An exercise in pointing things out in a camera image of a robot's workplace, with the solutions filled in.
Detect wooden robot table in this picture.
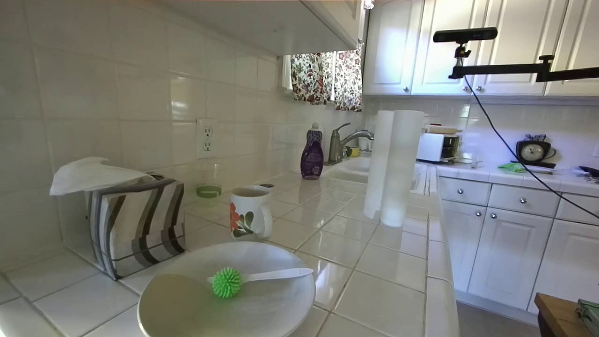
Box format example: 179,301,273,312
533,291,599,337

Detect black round clock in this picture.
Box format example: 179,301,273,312
514,132,557,170

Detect white paper towel roll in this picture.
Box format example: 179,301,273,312
363,108,426,228

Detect white ceramic plate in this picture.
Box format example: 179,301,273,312
136,239,316,337

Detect floral window curtain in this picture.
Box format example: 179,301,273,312
286,46,364,114

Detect white toaster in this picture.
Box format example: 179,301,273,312
415,123,464,164

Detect green spiky ball brush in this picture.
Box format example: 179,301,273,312
207,265,314,299

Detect purple dish soap bottle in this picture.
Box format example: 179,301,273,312
299,121,325,181

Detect small green glass dish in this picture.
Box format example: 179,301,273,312
194,183,222,200

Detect white sink basin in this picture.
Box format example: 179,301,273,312
323,155,374,183

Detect black stereo camera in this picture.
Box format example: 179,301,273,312
432,26,499,44

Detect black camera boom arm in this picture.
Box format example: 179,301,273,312
447,42,599,82

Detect white base cabinets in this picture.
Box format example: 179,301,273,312
436,173,599,314

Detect striped napkin holder bag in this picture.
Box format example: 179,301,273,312
86,173,187,280

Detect green cloth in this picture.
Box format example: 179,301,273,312
495,160,527,175

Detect white floral mug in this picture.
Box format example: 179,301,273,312
228,185,275,239

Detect metal sink faucet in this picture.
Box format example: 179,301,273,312
327,121,374,166

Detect black camera cable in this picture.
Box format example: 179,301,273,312
462,72,599,220

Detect white wall outlet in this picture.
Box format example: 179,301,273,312
196,117,217,158

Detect white wall cabinet row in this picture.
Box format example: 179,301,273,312
361,0,599,99

